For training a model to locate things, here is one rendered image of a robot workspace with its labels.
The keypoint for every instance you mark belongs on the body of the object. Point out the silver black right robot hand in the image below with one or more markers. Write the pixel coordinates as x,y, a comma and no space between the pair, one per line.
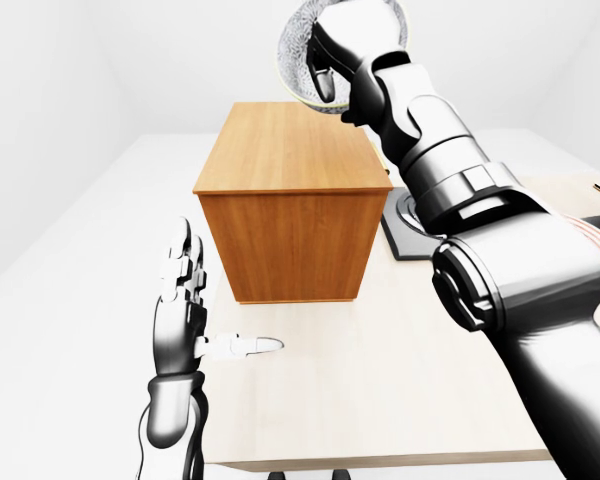
360,30

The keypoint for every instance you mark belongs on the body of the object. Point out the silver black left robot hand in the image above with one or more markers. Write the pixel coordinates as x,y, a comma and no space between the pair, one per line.
172,340

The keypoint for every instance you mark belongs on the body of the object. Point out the grey patterned bowl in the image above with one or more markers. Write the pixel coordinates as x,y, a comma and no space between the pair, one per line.
294,55

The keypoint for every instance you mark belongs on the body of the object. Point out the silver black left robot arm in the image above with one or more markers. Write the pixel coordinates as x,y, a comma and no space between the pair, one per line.
166,415

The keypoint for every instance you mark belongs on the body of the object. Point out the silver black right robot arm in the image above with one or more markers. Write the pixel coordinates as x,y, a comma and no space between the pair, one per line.
505,250

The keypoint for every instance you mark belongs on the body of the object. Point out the wooden cabinet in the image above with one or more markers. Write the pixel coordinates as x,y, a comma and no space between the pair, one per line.
285,200

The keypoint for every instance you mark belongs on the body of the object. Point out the small dark shape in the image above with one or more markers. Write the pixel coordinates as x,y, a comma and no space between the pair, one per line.
341,475
277,475

